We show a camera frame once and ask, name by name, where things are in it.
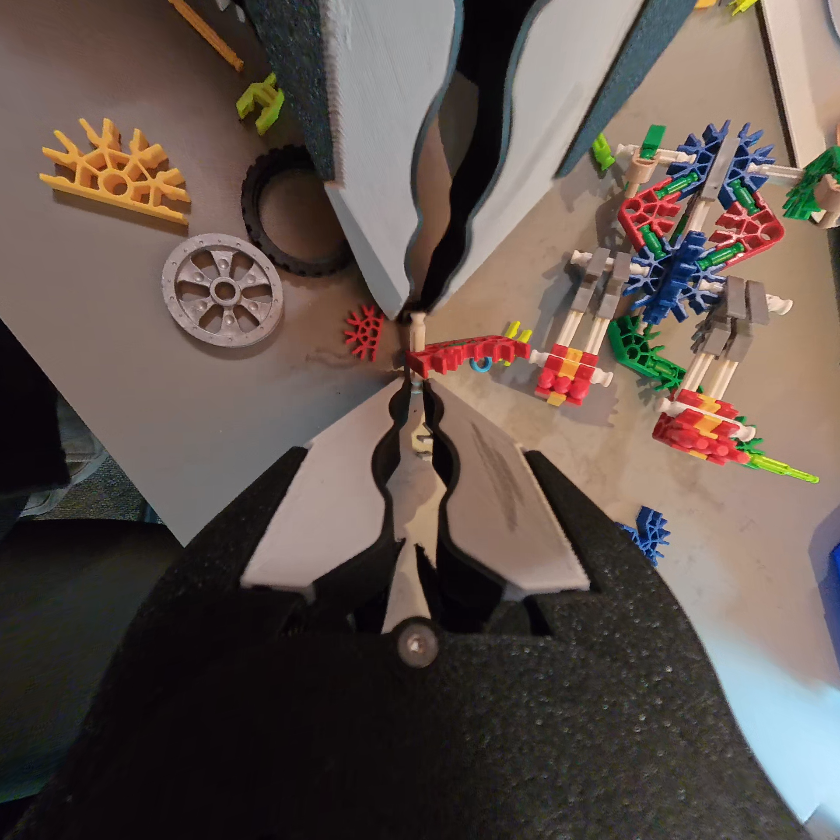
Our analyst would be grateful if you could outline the white plastic rod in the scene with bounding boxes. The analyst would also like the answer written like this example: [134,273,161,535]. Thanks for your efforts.
[406,312,434,460]

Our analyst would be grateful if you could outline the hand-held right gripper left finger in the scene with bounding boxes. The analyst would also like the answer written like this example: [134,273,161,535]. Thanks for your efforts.
[240,379,413,618]

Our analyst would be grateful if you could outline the orange half-circle connector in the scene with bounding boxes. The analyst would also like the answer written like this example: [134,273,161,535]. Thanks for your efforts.
[39,118,192,228]

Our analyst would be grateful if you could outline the grey wheel hub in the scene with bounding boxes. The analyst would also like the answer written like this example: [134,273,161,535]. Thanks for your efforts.
[161,234,285,349]

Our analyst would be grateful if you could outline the red toothed strip connector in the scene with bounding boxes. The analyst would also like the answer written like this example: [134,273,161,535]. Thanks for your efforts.
[405,335,532,380]

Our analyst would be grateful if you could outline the black rubber tyre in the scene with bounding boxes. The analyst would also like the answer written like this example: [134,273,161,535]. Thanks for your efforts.
[240,145,358,278]

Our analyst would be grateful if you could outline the blue snowflake connector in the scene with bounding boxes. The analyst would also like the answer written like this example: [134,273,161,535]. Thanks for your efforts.
[616,505,671,567]

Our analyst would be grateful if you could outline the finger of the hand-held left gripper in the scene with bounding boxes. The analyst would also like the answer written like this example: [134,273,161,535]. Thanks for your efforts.
[325,0,462,322]
[419,0,651,315]

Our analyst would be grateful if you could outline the person's dark clothing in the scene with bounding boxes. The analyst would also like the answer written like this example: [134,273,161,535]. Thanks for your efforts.
[0,318,188,805]

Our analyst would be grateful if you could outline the orange plastic rod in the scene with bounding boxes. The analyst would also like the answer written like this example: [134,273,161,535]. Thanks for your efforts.
[167,0,245,72]

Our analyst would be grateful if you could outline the blue plastic bin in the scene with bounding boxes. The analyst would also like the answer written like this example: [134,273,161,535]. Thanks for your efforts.
[814,525,840,624]

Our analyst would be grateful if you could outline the multicoloured construction toy model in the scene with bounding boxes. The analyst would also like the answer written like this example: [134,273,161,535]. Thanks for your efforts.
[530,121,840,487]

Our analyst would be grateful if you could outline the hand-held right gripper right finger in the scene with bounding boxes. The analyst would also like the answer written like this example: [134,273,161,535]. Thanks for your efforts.
[422,379,589,627]

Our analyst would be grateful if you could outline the small red snowflake connector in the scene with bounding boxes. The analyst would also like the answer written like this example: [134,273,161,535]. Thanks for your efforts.
[343,304,387,362]

